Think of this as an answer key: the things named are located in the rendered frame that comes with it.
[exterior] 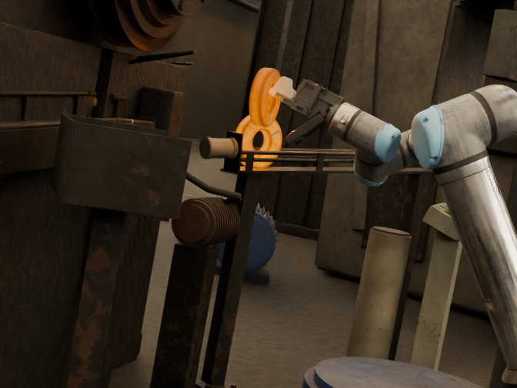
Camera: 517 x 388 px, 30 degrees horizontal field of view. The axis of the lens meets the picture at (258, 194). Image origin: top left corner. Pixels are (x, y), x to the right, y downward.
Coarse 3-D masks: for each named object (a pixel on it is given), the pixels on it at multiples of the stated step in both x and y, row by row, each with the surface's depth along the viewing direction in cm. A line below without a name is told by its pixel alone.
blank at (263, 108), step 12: (264, 72) 247; (276, 72) 252; (252, 84) 246; (264, 84) 245; (252, 96) 245; (264, 96) 246; (252, 108) 246; (264, 108) 248; (276, 108) 256; (252, 120) 249; (264, 120) 249
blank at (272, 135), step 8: (248, 120) 264; (240, 128) 264; (248, 128) 263; (256, 128) 265; (264, 128) 267; (272, 128) 269; (280, 128) 271; (248, 136) 264; (264, 136) 271; (272, 136) 270; (280, 136) 271; (248, 144) 264; (264, 144) 271; (272, 144) 270; (280, 144) 272; (256, 168) 268
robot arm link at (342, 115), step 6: (342, 108) 241; (348, 108) 242; (354, 108) 242; (336, 114) 241; (342, 114) 241; (348, 114) 240; (336, 120) 241; (342, 120) 240; (348, 120) 240; (330, 126) 242; (336, 126) 241; (342, 126) 241; (330, 132) 244; (336, 132) 242; (342, 132) 241; (342, 138) 242
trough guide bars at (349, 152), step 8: (248, 152) 263; (256, 152) 264; (264, 152) 266; (272, 152) 267; (280, 152) 269; (288, 152) 271; (296, 152) 272; (304, 152) 274; (312, 152) 276; (320, 152) 277; (328, 152) 279; (336, 152) 281; (344, 152) 283; (352, 152) 285; (248, 160) 263; (256, 160) 265; (264, 160) 266; (272, 160) 268; (280, 160) 269; (288, 160) 271; (296, 160) 273; (304, 160) 274; (312, 160) 276; (320, 160) 278; (328, 160) 279; (336, 160) 281; (344, 160) 283; (352, 160) 285; (248, 168) 264; (320, 168) 278
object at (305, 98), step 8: (304, 80) 245; (304, 88) 245; (312, 88) 244; (320, 88) 243; (296, 96) 246; (304, 96) 245; (312, 96) 244; (320, 96) 245; (328, 96) 246; (336, 96) 245; (296, 104) 245; (304, 104) 245; (312, 104) 244; (320, 104) 245; (328, 104) 245; (336, 104) 243; (304, 112) 245; (312, 112) 246; (320, 112) 247; (328, 112) 247; (328, 120) 243; (328, 128) 245
